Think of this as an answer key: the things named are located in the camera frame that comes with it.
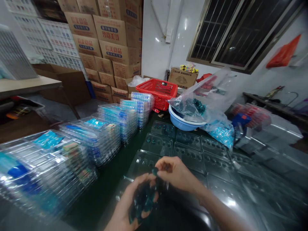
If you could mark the person's left hand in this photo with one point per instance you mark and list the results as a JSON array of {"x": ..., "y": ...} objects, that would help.
[{"x": 125, "y": 204}]

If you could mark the person's right hand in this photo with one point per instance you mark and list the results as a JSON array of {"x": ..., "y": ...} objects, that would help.
[{"x": 183, "y": 178}]

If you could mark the person's left fingers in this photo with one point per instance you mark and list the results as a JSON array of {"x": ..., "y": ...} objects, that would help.
[{"x": 150, "y": 179}]

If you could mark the person's right fingers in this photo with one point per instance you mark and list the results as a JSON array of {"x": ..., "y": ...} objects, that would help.
[{"x": 168, "y": 161}]

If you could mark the single teal plastic piece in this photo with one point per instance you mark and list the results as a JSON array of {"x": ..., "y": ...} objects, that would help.
[{"x": 154, "y": 171}]

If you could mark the bunch of dark teal pieces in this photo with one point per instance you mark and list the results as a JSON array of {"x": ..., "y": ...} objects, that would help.
[{"x": 144, "y": 199}]

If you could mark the light blue plastic basin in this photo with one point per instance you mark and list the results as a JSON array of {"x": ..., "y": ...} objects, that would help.
[{"x": 183, "y": 124}]

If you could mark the spread of empty clear trays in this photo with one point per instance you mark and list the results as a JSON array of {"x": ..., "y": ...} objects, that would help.
[{"x": 216, "y": 158}]

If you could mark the stack of filled blister packs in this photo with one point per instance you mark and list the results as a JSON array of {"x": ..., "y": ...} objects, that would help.
[
  {"x": 96, "y": 139},
  {"x": 142, "y": 108},
  {"x": 41, "y": 168},
  {"x": 118, "y": 120}
]

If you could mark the clear bag of blue packets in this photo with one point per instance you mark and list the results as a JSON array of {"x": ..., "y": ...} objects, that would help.
[{"x": 221, "y": 133}]

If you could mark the red plastic basket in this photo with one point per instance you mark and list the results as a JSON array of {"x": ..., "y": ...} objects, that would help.
[{"x": 154, "y": 92}]

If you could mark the clear bag of teal pieces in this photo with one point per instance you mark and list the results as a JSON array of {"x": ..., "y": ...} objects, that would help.
[{"x": 207, "y": 98}]

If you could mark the blue tool with orange label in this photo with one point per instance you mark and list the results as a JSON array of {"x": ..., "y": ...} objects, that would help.
[{"x": 240, "y": 121}]

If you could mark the brown box with snack packs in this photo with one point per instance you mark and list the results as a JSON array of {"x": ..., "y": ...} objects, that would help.
[{"x": 181, "y": 78}]

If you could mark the white plastic bag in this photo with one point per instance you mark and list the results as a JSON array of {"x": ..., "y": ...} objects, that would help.
[{"x": 136, "y": 81}]

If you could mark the stack of red blister packs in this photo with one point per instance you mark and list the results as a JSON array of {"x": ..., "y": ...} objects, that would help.
[{"x": 252, "y": 114}]

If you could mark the stack of empty clear trays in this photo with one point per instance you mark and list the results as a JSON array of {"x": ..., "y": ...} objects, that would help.
[{"x": 272, "y": 137}]

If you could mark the counter with tap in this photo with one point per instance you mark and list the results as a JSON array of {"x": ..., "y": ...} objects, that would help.
[{"x": 276, "y": 103}]

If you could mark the open brown cardboard box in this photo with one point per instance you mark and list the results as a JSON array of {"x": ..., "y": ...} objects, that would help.
[{"x": 69, "y": 81}]

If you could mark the stack of brown cartons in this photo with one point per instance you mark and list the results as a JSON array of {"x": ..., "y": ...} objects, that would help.
[{"x": 108, "y": 48}]

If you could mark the barred window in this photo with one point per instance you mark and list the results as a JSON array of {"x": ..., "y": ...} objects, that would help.
[{"x": 240, "y": 31}]

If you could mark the wooden table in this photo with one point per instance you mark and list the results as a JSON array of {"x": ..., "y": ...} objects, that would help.
[{"x": 29, "y": 85}]

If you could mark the orange plastic bag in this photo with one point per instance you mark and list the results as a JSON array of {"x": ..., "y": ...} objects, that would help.
[{"x": 284, "y": 54}]

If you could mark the stacks of printed card sheets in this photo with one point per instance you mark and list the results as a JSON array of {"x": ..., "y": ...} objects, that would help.
[{"x": 53, "y": 41}]

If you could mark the white wall socket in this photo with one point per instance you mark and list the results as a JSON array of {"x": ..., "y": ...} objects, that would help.
[{"x": 169, "y": 36}]

